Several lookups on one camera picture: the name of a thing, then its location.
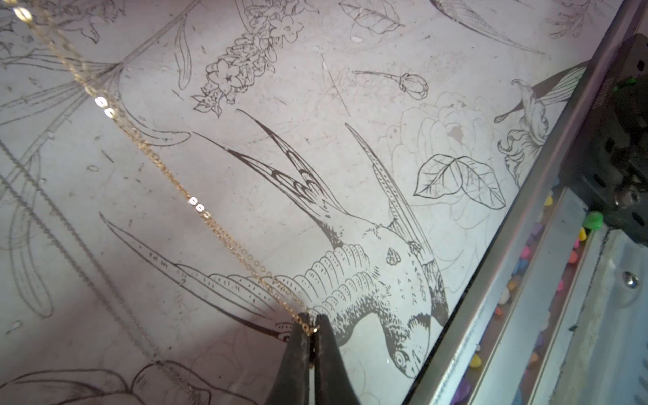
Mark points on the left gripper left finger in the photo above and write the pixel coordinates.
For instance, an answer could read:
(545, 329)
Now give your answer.
(293, 379)

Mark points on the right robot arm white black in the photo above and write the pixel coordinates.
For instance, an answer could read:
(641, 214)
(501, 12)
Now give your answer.
(607, 164)

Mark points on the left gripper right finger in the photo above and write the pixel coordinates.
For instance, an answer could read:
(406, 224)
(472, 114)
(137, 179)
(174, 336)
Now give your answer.
(332, 384)

